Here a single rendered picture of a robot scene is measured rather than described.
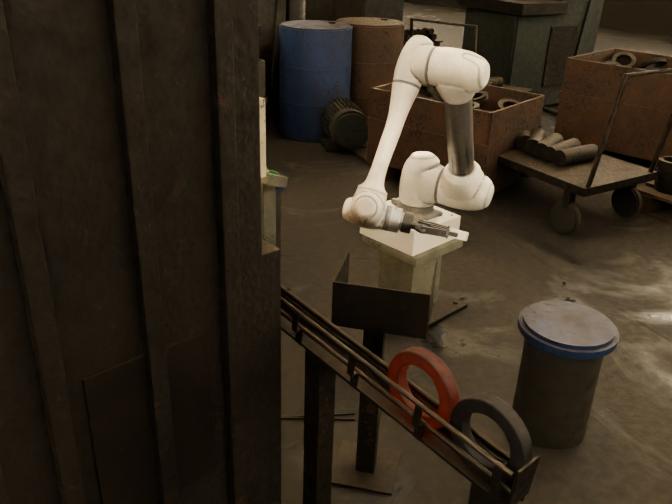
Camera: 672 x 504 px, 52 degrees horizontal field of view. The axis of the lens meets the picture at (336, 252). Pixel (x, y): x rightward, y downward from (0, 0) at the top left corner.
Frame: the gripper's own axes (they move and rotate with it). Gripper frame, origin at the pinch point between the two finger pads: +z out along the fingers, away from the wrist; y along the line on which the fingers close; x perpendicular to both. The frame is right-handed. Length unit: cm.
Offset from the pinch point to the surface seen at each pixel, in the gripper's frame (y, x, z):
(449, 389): -105, 8, -1
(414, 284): 50, 38, -9
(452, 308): 63, 49, 10
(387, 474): -45, 71, -5
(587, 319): -13, 15, 47
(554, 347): -30, 21, 36
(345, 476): -48, 74, -18
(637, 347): 52, 42, 89
